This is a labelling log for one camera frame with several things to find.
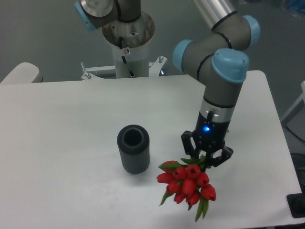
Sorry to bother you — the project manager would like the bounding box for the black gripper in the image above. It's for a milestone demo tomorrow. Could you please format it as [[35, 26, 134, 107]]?
[[181, 113, 234, 171]]

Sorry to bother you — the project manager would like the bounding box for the red tulip bouquet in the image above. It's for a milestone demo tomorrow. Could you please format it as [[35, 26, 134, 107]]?
[[156, 156, 216, 221]]

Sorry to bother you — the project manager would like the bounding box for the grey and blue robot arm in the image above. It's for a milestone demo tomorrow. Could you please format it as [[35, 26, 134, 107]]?
[[74, 0, 261, 170]]

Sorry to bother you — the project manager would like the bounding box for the dark grey ribbed vase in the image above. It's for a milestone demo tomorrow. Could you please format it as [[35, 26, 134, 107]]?
[[117, 125, 150, 174]]

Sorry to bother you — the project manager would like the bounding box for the black device at table edge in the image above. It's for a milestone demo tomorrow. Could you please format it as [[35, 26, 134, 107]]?
[[286, 193, 305, 219]]

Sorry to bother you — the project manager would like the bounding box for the blue object top right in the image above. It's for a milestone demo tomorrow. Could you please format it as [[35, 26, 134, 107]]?
[[280, 0, 305, 18]]

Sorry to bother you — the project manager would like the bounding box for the white chair backrest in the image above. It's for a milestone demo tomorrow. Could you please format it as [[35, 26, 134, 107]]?
[[0, 62, 43, 85]]

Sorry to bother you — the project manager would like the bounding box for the white furniture leg frame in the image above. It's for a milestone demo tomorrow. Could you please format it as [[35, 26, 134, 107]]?
[[280, 81, 305, 143]]

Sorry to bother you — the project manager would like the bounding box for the white pedestal base frame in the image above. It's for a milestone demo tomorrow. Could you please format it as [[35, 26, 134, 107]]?
[[81, 55, 168, 81]]

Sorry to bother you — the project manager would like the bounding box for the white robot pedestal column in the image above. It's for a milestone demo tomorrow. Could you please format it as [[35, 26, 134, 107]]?
[[102, 11, 156, 79]]

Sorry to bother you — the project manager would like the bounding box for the black pedestal cable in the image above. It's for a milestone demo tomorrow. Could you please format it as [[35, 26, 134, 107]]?
[[118, 36, 136, 78]]

